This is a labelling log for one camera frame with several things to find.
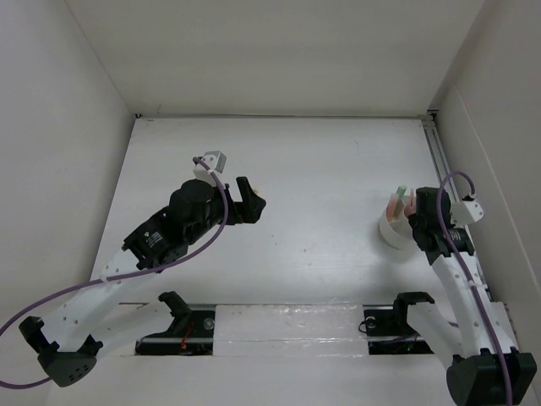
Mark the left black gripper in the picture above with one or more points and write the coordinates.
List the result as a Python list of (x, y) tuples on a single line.
[(252, 205)]

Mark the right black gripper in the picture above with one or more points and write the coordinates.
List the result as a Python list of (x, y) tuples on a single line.
[(413, 217)]

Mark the green highlighter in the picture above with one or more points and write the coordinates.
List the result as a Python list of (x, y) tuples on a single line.
[(398, 196)]

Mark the orange pink highlighter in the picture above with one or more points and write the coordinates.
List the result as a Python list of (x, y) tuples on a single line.
[(390, 210)]

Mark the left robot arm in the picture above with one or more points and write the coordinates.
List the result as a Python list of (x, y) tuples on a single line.
[(70, 340)]

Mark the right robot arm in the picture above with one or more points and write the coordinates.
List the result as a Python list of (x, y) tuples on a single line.
[(483, 366)]

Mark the white round divided container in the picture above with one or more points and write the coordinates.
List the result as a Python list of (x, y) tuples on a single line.
[(396, 233)]

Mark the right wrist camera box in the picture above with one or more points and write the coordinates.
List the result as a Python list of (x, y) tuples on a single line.
[(466, 212)]

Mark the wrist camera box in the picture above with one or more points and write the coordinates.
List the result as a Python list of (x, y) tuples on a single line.
[(466, 212), (212, 162)]

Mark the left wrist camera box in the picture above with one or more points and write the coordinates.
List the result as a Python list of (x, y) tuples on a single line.
[(212, 162)]

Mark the metal rail right side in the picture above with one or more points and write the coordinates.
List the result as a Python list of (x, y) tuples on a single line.
[(448, 190)]

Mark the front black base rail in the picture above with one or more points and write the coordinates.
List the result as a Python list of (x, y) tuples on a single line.
[(196, 339)]

